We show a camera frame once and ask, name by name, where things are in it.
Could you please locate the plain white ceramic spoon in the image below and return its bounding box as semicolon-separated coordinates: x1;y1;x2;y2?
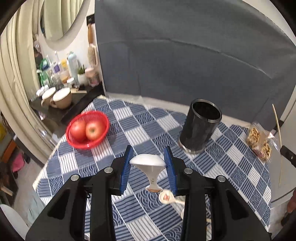
130;154;166;193

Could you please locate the white spoon bear print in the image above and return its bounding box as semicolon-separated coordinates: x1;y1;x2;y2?
159;189;185;205

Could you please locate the long wooden chopstick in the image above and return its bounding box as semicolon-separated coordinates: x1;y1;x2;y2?
272;104;283;188

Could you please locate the person right hand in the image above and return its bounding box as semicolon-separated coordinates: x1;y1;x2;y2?
287;189;296;213

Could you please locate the clear plastic cookie box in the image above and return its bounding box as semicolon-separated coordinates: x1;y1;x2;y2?
246;122;277;163

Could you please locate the blue patterned tablecloth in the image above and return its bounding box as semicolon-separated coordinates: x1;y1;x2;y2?
26;98;271;240

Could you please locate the red apple right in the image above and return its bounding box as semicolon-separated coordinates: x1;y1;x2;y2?
86;120;105;141

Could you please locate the red apple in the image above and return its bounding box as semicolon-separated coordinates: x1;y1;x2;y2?
70;120;86;143
86;120;105;141

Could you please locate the red plastic basket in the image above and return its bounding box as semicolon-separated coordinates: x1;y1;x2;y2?
66;110;110;150

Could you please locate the red apple left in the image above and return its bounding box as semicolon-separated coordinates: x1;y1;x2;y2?
70;120;86;143

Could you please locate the black cylindrical utensil holder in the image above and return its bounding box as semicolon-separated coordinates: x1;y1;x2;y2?
178;99;222;154

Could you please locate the black side shelf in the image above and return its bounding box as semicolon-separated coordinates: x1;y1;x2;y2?
29;83;105;132

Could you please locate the beige ceramic mug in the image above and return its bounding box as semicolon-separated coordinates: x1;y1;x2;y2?
50;87;72;109

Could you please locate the small potted plant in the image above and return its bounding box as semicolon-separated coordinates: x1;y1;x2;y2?
77;65;88;86

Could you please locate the white ceramic mug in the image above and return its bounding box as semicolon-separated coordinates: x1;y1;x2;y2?
41;87;56;106

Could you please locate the white lotion bottle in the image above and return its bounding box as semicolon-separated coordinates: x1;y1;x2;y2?
67;51;79;84

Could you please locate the grey fabric backdrop board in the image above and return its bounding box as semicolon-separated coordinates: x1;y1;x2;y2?
95;1;295;130

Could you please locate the green bottle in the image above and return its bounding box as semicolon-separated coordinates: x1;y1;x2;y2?
37;58;51;86

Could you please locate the cream curtain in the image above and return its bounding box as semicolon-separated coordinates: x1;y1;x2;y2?
1;1;54;164

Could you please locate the round wall mirror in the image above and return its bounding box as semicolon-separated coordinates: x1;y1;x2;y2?
39;1;91;50

